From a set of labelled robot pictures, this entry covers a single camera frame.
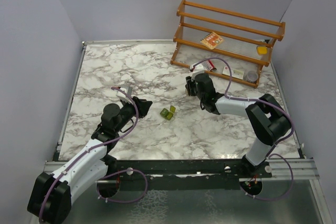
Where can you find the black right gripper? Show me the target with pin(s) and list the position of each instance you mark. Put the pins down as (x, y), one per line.
(190, 83)

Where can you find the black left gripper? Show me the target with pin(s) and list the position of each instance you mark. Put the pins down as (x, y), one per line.
(143, 106)

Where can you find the green pill organizer box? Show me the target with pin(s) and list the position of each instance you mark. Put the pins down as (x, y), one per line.
(168, 113)

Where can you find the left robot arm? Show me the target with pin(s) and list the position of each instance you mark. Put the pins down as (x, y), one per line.
(54, 194)

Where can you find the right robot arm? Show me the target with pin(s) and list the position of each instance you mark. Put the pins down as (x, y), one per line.
(268, 120)

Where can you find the red white medicine packet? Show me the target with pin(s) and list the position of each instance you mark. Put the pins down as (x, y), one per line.
(208, 65)

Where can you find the white green medicine box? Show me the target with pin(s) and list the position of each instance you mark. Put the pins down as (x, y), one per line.
(236, 73)

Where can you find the orange snack packet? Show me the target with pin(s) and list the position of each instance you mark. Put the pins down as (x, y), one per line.
(212, 40)

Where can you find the wooden shelf rack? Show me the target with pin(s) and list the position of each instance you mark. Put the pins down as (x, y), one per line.
(239, 43)

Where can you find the grey round container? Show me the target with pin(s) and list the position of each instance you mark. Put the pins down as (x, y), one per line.
(251, 76)

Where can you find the yellow lid container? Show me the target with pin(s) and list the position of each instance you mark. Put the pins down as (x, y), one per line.
(262, 50)

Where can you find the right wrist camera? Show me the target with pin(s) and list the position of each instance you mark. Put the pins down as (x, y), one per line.
(196, 68)

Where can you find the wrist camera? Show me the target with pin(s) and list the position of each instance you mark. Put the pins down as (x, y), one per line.
(196, 68)
(127, 92)

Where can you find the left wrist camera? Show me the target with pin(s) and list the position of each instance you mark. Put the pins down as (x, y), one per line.
(127, 92)

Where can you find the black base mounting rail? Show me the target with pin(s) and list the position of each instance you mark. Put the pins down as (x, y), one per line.
(179, 174)

